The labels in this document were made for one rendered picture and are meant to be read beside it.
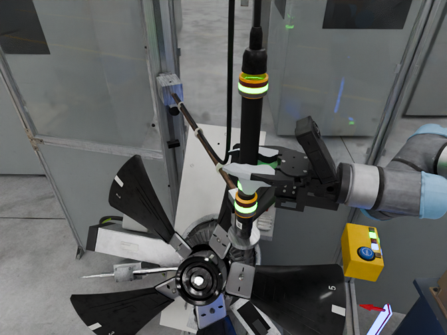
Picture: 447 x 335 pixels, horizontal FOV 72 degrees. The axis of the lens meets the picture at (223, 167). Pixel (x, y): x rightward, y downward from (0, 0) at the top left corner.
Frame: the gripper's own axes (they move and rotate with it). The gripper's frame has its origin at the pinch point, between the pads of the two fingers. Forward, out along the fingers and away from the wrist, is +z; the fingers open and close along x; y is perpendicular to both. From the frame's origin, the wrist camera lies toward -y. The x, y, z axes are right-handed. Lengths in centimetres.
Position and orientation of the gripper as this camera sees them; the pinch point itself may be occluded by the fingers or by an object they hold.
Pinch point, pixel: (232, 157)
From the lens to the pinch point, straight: 55.8
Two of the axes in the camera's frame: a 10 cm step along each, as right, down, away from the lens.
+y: -0.1, 7.9, 6.2
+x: 2.3, -6.0, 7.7
